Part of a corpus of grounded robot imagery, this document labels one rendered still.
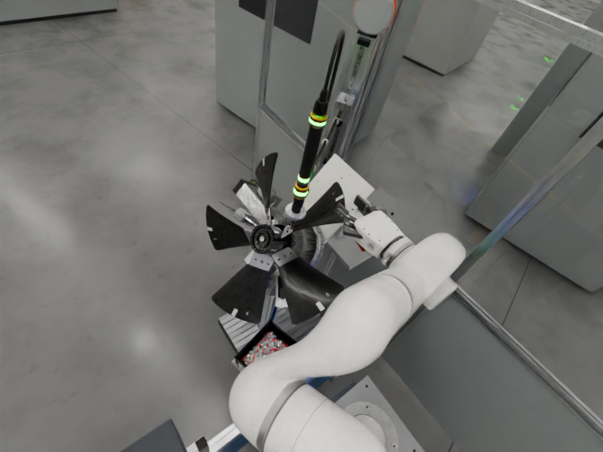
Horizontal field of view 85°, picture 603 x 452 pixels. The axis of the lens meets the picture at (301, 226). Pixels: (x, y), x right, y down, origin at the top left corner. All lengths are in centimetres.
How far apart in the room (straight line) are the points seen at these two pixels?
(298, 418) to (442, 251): 40
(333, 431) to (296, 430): 4
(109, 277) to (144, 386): 84
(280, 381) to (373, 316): 15
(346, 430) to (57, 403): 215
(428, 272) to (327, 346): 30
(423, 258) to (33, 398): 228
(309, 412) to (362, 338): 11
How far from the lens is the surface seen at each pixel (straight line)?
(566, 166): 135
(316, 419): 46
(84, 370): 249
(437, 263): 67
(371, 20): 149
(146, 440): 103
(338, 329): 42
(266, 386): 47
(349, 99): 154
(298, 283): 123
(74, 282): 281
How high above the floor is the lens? 223
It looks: 48 degrees down
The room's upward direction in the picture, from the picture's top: 15 degrees clockwise
